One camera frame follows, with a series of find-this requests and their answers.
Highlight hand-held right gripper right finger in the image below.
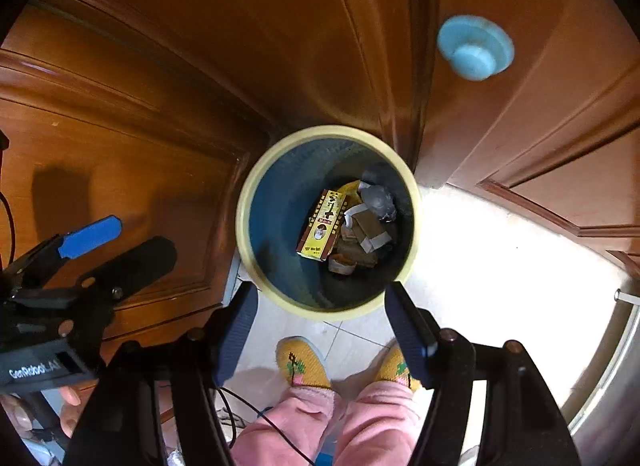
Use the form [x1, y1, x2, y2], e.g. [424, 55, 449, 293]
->
[384, 281, 583, 466]

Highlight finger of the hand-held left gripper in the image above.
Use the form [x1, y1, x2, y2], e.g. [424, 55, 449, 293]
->
[2, 216, 123, 293]
[75, 237, 178, 304]

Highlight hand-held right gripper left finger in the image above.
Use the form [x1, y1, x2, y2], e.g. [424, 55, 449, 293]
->
[62, 281, 261, 466]

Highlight blue bin with yellow rim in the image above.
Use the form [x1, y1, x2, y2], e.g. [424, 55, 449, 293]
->
[235, 125, 422, 321]

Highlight yellow and red printed box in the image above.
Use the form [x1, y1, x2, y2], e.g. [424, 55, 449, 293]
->
[296, 189, 349, 263]

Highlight silver foil wrapper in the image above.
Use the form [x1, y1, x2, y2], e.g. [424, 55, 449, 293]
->
[360, 166, 399, 225]

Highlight person's left hand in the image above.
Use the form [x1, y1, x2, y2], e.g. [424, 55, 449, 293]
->
[0, 384, 86, 442]

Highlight yellow knitted slipper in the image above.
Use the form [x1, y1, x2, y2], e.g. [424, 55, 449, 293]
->
[276, 337, 334, 392]
[372, 343, 424, 393]

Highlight pink pants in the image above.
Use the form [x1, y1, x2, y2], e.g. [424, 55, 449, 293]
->
[232, 380, 442, 466]

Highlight brown wooden door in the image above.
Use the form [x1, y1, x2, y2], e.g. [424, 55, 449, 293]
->
[0, 0, 439, 362]
[417, 0, 640, 279]

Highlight round steel rim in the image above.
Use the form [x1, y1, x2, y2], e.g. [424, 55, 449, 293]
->
[562, 286, 640, 449]

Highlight light blue door stopper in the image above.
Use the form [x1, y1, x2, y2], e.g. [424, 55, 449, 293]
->
[436, 14, 515, 82]

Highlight thin black cable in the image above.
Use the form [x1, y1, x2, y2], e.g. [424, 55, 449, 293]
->
[216, 386, 319, 466]

